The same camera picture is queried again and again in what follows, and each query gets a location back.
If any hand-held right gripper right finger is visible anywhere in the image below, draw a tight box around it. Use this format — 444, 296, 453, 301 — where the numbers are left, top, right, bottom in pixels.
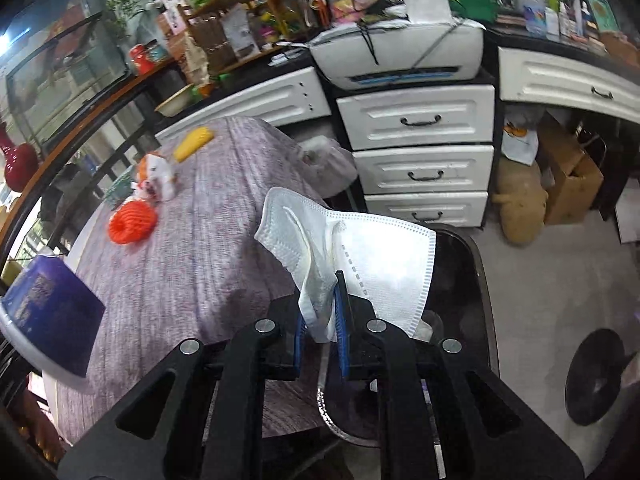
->
334, 270, 587, 480

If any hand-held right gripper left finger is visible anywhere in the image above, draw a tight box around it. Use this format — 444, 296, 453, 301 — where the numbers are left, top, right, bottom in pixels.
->
57, 309, 313, 480

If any black trash bin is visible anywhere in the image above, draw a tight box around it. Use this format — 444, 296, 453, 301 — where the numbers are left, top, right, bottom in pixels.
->
315, 225, 501, 449

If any white face mask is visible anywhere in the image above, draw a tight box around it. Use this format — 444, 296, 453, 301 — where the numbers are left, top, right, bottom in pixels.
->
253, 186, 437, 344

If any orange white toy figure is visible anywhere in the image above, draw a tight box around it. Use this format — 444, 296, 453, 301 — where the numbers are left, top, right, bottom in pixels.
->
134, 152, 179, 204

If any purple striped tablecloth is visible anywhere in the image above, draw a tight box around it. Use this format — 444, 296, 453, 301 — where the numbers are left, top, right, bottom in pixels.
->
56, 115, 362, 445

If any black round stool base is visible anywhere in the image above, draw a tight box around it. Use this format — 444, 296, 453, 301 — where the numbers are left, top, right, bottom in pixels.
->
564, 328, 626, 427

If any low white stack drawer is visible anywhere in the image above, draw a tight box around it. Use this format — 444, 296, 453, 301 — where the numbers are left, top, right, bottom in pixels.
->
364, 190, 489, 228

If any orange foam fruit net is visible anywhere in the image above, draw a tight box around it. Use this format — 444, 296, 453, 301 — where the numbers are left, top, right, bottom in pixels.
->
108, 198, 159, 245

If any purple tissue packet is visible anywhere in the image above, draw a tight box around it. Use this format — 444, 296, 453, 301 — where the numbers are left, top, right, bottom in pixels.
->
0, 254, 107, 379

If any beige plush toy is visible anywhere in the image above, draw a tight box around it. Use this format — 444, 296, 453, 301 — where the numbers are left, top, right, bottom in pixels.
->
492, 157, 549, 246

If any medium white stack drawer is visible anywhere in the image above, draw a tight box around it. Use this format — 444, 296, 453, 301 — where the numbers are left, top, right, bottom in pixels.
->
352, 145, 495, 194

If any yellow corn cob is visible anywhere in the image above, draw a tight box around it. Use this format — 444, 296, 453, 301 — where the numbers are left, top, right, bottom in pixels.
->
172, 127, 215, 164

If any black wooden railing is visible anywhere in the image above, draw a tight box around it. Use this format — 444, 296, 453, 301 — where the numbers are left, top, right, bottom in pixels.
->
27, 132, 153, 266

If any open brown cardboard box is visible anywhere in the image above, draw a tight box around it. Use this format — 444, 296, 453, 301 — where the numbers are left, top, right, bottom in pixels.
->
537, 119, 605, 227

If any white paper bag orange print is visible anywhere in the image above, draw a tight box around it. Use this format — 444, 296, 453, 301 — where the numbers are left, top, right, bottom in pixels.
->
502, 112, 540, 166

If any tall white stack drawer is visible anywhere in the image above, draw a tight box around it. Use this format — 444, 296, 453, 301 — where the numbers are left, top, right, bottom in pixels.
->
336, 84, 496, 151

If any cream enamel bowl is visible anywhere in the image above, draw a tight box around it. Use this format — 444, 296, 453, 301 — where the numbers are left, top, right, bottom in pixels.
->
154, 83, 202, 117

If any wooden window ledge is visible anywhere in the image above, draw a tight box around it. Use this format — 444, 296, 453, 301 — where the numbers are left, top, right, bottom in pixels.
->
0, 58, 177, 281

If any red ceramic vase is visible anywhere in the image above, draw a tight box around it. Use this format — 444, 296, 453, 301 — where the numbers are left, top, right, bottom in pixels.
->
0, 122, 40, 193

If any kraft paper snack bag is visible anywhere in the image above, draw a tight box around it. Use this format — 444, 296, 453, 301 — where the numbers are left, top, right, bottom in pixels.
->
182, 35, 212, 87

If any white printer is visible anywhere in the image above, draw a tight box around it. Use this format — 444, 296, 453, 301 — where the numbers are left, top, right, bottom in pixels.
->
308, 16, 485, 92

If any red tin can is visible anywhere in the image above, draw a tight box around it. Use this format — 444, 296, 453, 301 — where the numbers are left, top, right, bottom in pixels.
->
129, 42, 156, 75

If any brown printed box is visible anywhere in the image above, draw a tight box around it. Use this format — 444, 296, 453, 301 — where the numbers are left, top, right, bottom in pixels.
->
156, 12, 194, 62

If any glass terrarium cage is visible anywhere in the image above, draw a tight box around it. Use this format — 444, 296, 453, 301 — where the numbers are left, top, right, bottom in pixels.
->
4, 0, 132, 153

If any clear water bottle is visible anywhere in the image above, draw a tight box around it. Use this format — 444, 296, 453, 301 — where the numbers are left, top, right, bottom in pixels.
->
517, 0, 547, 36

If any teal framed picture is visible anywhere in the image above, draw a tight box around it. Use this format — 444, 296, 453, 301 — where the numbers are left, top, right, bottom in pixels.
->
582, 0, 619, 32

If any wide white drawer black handle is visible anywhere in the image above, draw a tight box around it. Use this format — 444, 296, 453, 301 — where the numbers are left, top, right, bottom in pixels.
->
498, 45, 640, 124

